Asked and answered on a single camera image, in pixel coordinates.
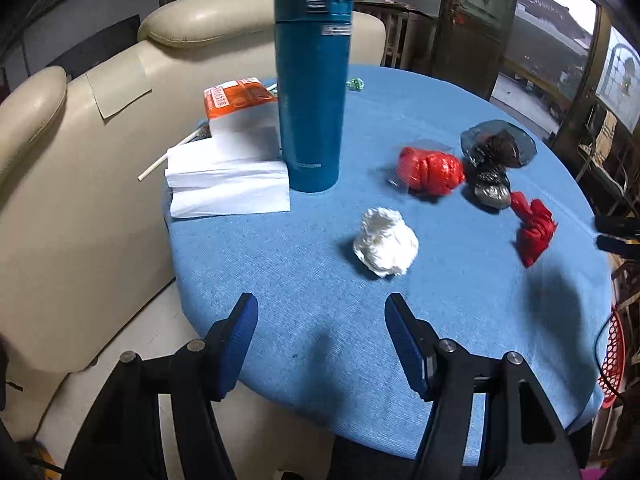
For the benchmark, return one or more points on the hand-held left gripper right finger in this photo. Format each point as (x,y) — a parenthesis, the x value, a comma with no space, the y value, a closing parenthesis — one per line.
(405,340)

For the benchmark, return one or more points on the metal frame chair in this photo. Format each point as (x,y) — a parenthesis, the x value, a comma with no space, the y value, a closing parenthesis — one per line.
(600,165)

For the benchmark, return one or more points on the orange and white tissue pack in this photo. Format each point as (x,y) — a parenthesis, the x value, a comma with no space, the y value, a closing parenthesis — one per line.
(235,97)

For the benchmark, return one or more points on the white napkin stack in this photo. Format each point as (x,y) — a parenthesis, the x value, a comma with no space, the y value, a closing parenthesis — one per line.
(225,185)

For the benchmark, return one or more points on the white paper straw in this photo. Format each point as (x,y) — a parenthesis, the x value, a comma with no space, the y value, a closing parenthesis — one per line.
(165,160)

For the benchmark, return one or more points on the black plastic bag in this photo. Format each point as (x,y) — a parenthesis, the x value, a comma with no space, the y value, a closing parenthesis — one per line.
(492,160)

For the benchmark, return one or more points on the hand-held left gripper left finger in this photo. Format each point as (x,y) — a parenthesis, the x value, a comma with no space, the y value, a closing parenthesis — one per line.
(240,340)

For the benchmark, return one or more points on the teal thermos bottle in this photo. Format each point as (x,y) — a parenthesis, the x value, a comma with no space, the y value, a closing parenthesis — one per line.
(310,110)

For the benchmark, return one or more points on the red-tied orange wrapper bundle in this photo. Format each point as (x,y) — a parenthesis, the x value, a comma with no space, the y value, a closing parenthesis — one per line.
(535,235)

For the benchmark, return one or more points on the small green candy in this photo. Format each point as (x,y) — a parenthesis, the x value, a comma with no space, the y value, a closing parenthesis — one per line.
(356,84)

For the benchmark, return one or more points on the red plastic bag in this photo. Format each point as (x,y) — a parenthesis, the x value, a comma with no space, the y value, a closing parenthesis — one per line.
(430,170)

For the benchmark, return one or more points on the red plastic mesh basket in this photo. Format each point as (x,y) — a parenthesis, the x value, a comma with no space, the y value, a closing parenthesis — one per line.
(614,360)

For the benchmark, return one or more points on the white paper ball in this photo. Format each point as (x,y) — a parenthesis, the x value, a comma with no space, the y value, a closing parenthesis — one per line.
(385,242)

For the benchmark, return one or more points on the wooden slatted crib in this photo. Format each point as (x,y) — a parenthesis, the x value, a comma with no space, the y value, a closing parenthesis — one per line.
(400,30)

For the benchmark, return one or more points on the beige leather sofa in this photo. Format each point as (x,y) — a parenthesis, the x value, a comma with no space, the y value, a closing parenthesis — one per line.
(75,210)

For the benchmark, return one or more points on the brown wooden door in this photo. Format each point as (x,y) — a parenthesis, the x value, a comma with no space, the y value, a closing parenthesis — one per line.
(475,35)

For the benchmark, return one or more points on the blue tablecloth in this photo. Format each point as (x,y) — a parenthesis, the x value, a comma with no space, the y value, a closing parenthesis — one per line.
(300,270)

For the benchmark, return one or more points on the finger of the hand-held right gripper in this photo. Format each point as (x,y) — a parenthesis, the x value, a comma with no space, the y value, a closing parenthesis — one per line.
(617,245)
(617,224)

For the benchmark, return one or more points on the brown glass-panel door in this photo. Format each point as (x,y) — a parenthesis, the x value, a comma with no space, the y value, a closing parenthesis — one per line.
(620,75)

